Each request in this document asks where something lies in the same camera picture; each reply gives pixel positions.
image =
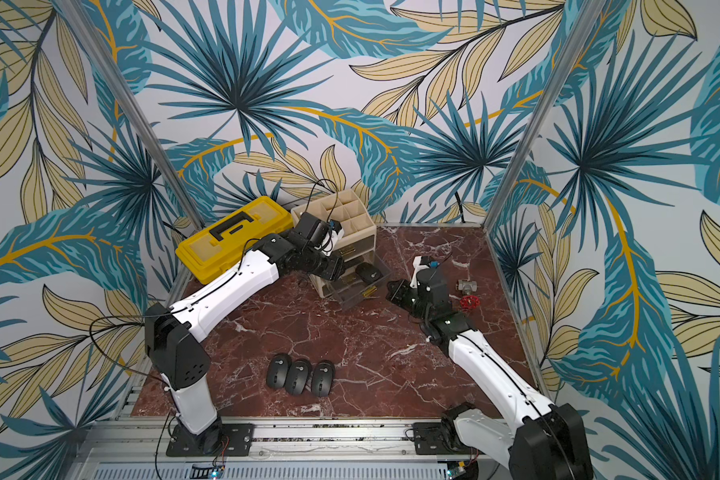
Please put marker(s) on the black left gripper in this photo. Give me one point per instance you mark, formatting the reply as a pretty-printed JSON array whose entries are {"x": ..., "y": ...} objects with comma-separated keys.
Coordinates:
[{"x": 333, "y": 270}]

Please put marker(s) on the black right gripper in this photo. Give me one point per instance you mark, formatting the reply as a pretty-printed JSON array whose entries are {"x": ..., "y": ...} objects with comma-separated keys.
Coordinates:
[{"x": 400, "y": 293}]

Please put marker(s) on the clear drawer gold handle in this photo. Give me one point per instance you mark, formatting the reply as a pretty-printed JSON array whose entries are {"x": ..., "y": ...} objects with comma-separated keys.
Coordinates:
[{"x": 361, "y": 282}]

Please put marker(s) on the black computer mouse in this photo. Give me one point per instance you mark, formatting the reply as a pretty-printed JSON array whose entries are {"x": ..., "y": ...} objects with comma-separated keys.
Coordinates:
[
  {"x": 368, "y": 273},
  {"x": 278, "y": 370},
  {"x": 297, "y": 377},
  {"x": 322, "y": 378}
]

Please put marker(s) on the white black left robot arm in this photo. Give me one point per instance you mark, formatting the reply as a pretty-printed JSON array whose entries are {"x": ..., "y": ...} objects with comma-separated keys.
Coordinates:
[{"x": 274, "y": 243}]

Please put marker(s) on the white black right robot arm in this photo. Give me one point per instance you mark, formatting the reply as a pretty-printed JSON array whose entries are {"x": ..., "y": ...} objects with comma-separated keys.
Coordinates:
[{"x": 535, "y": 439}]

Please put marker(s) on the beige drawer organizer cabinet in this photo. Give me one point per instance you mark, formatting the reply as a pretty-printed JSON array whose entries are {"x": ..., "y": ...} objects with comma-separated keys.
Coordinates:
[{"x": 357, "y": 246}]

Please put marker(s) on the yellow black toolbox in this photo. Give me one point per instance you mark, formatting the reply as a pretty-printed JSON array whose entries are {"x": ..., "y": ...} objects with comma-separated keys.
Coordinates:
[{"x": 210, "y": 252}]

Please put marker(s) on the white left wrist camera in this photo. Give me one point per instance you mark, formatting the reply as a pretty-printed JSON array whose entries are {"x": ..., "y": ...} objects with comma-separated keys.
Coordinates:
[{"x": 320, "y": 234}]

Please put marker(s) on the red handle metal valve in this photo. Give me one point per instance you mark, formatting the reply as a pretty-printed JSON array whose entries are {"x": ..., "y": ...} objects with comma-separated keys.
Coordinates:
[{"x": 468, "y": 300}]

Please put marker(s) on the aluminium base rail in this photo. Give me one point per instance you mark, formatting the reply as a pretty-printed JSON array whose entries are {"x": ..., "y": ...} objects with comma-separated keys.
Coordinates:
[{"x": 284, "y": 448}]

